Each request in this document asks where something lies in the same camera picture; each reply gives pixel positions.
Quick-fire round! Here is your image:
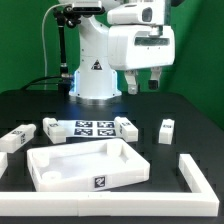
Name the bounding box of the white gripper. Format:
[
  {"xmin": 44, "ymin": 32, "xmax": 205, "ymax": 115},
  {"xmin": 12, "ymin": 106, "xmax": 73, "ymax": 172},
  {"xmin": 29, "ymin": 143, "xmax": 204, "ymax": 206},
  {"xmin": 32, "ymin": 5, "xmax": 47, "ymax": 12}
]
[{"xmin": 108, "ymin": 25, "xmax": 175, "ymax": 95}]

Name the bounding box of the white desk top tray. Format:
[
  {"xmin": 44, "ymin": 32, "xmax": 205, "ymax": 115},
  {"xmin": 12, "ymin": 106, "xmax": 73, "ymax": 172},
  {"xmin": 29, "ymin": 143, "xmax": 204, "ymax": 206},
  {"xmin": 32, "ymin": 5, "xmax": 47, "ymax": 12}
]
[{"xmin": 27, "ymin": 139, "xmax": 150, "ymax": 192}]

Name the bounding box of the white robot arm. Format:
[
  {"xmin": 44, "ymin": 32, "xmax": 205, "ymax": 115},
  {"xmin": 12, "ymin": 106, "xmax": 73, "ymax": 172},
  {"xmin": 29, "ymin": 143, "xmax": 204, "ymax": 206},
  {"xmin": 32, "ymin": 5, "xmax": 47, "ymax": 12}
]
[{"xmin": 58, "ymin": 0, "xmax": 178, "ymax": 104}]

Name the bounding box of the fiducial marker sheet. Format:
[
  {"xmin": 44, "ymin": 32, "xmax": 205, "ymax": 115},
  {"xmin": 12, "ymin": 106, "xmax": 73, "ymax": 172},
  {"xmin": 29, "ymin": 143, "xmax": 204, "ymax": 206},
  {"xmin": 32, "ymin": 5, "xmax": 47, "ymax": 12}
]
[{"xmin": 58, "ymin": 120, "xmax": 116, "ymax": 138}]

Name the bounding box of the white L-shaped fence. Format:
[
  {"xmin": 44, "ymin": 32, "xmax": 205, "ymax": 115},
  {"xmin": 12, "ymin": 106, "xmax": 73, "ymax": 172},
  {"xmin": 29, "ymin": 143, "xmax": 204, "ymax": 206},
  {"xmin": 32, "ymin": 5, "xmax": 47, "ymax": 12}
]
[{"xmin": 0, "ymin": 154, "xmax": 219, "ymax": 217}]

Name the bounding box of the black camera stand pole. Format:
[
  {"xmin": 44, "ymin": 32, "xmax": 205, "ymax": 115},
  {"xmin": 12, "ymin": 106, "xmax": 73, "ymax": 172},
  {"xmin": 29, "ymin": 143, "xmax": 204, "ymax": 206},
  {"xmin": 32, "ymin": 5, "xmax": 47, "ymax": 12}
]
[{"xmin": 53, "ymin": 8, "xmax": 81, "ymax": 94}]

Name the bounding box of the camera on stand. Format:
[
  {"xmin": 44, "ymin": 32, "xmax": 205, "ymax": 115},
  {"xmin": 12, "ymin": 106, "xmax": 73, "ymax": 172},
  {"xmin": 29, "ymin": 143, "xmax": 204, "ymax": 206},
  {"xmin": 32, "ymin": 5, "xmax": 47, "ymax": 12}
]
[{"xmin": 65, "ymin": 0, "xmax": 105, "ymax": 15}]

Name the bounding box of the white cable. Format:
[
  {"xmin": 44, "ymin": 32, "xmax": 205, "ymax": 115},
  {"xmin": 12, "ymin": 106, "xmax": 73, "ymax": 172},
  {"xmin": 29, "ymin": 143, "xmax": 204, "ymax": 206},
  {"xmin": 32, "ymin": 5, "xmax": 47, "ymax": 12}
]
[{"xmin": 41, "ymin": 3, "xmax": 73, "ymax": 83}]

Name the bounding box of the black cable on table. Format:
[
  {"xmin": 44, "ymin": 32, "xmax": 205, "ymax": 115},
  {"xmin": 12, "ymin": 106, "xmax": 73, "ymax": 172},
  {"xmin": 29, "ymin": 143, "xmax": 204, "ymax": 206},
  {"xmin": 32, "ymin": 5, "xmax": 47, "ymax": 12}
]
[{"xmin": 20, "ymin": 75, "xmax": 74, "ymax": 92}]

